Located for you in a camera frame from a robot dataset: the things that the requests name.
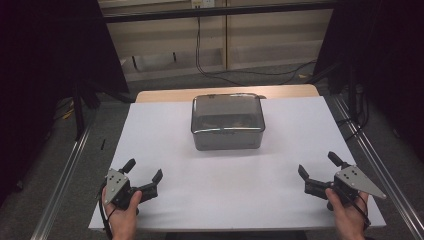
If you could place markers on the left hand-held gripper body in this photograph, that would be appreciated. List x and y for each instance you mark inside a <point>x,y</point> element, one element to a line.
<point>116,181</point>

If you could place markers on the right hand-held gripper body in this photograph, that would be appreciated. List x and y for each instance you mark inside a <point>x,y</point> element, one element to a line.
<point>353,180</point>

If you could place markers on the grey plastic box with lid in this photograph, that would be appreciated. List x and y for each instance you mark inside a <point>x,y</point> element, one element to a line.
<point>226,113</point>

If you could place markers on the person's left hand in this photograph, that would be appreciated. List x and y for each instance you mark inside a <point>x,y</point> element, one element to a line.
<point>123,221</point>

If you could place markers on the person's right hand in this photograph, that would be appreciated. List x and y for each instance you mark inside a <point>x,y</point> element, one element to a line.
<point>348,221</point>

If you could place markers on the white board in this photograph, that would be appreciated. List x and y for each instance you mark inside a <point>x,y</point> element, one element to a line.
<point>216,186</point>

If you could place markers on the black metal stand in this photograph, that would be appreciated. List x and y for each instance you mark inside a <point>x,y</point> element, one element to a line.
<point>79,113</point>

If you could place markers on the wooden table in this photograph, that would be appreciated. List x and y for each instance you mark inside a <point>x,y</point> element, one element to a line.
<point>166,95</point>

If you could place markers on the black curtain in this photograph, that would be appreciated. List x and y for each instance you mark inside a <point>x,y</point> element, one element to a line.
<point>393,50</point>
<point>40,66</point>

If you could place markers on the beige wooden cabinet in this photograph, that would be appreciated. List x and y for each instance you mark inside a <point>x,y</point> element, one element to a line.
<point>266,40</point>

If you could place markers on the black horizontal bar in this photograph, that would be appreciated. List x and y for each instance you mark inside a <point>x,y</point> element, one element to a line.
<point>233,10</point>

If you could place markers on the metal floor rail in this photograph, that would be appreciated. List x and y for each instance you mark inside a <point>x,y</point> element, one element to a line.
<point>383,166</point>
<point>63,183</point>

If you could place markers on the white wall outlet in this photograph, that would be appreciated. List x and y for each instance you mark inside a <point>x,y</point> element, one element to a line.
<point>202,3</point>

